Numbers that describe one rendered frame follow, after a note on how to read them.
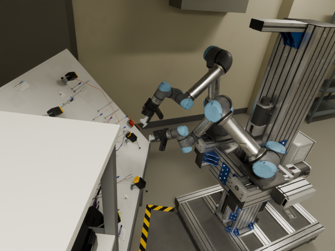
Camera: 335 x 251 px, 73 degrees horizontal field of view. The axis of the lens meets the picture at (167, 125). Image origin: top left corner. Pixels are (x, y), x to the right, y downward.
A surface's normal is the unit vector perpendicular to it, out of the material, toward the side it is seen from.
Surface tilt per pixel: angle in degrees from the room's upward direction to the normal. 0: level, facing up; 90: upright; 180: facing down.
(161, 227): 0
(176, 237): 0
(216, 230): 0
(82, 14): 90
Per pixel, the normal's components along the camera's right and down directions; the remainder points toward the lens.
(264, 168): -0.50, 0.49
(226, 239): 0.10, -0.84
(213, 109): -0.66, 0.29
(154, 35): 0.41, 0.53
